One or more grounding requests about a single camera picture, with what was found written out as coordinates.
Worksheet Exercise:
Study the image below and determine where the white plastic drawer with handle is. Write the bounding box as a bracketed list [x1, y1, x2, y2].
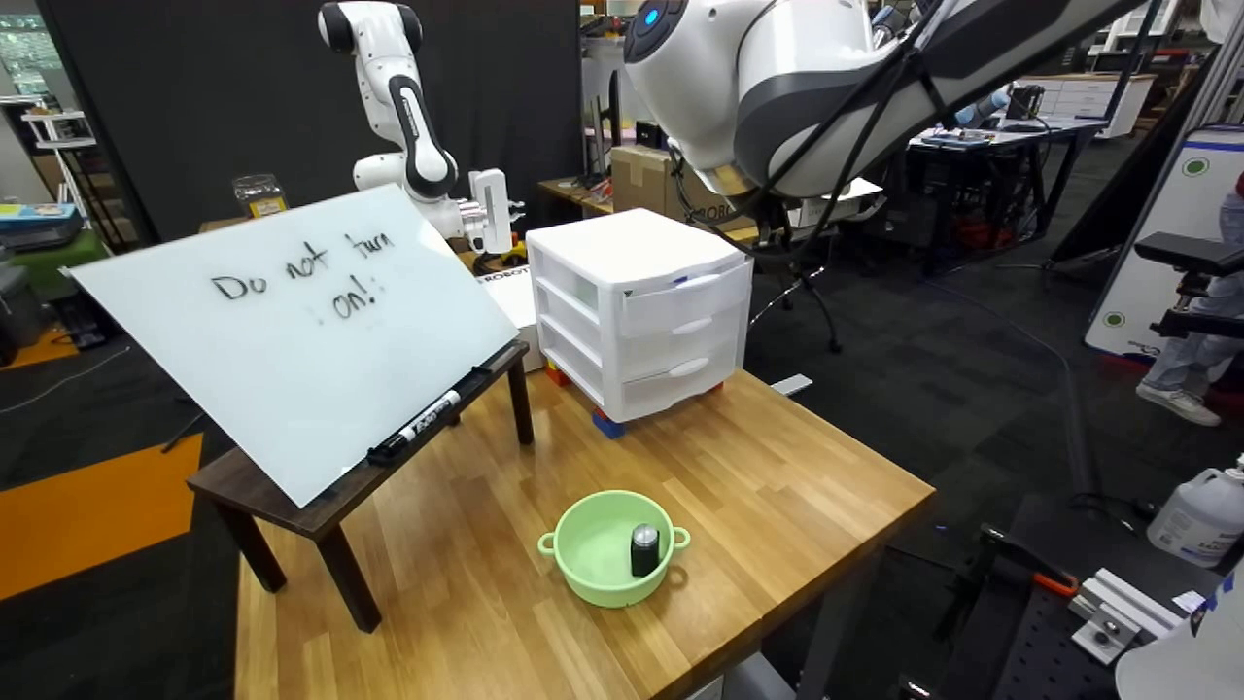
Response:
[615, 313, 756, 388]
[611, 256, 756, 347]
[616, 347, 754, 427]

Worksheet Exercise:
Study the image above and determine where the plain brown cardboard box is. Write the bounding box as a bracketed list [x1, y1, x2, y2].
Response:
[607, 142, 712, 225]

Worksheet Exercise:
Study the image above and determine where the small black cylinder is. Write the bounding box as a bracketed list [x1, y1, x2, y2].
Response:
[624, 520, 663, 585]

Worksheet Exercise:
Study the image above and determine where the green plastic bowl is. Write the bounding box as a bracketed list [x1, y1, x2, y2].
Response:
[534, 487, 695, 614]

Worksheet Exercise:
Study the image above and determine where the black tripod stand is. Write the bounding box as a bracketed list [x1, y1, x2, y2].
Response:
[746, 0, 979, 360]

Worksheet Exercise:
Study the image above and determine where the black whiteboard marker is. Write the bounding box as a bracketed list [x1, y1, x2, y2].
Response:
[365, 387, 467, 470]

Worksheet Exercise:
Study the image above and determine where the whiteboard with handwriting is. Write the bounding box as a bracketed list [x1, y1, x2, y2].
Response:
[64, 183, 526, 515]

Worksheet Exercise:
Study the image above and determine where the dark wooden stand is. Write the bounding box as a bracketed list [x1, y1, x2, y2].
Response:
[186, 339, 540, 637]

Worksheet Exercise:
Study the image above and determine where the cluttered background table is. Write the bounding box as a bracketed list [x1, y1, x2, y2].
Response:
[902, 72, 1157, 268]

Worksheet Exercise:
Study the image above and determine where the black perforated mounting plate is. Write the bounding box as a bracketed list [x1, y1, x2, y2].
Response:
[891, 487, 1244, 700]

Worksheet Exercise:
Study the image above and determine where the white standing panel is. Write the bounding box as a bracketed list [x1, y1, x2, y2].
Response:
[1080, 120, 1244, 363]

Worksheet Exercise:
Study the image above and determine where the seated person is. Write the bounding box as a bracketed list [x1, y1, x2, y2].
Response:
[1133, 172, 1244, 432]

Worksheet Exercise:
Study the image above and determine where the white plastic jug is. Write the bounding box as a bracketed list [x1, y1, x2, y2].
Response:
[1144, 453, 1244, 571]

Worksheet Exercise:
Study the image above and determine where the white plastic drawer cabinet frame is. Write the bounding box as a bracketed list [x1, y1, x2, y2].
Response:
[526, 207, 756, 432]

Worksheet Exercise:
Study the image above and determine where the black clamp with orange handle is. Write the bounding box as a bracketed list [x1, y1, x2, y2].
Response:
[966, 520, 1088, 608]

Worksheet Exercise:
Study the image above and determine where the silver metal bracket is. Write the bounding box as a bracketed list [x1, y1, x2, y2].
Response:
[1067, 564, 1216, 669]

